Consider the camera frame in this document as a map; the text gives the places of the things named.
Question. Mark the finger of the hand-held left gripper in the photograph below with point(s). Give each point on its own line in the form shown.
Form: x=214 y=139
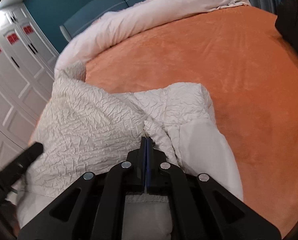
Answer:
x=29 y=153

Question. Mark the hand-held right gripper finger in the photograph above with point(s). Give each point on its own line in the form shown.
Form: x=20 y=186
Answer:
x=143 y=155
x=149 y=160

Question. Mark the white crinkled zip jacket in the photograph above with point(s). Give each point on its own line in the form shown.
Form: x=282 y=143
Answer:
x=89 y=120

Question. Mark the white panelled wardrobe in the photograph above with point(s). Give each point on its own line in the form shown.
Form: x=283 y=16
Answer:
x=11 y=85

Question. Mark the bed with orange blanket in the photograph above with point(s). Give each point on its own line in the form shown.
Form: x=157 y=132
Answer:
x=213 y=67

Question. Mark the pale pink duvet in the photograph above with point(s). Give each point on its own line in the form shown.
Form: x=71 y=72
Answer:
x=139 y=17

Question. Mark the blue upholstered headboard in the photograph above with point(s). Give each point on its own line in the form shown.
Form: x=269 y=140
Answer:
x=94 y=12

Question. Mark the dark cloth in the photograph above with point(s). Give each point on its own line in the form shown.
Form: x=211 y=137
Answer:
x=288 y=15

